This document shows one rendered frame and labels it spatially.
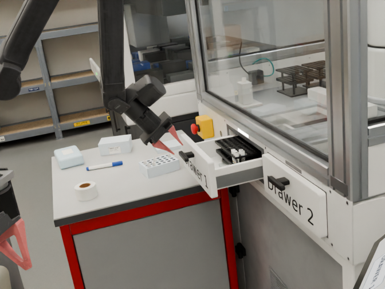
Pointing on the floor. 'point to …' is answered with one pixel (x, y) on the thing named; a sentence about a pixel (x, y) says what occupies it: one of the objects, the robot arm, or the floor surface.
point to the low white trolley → (143, 225)
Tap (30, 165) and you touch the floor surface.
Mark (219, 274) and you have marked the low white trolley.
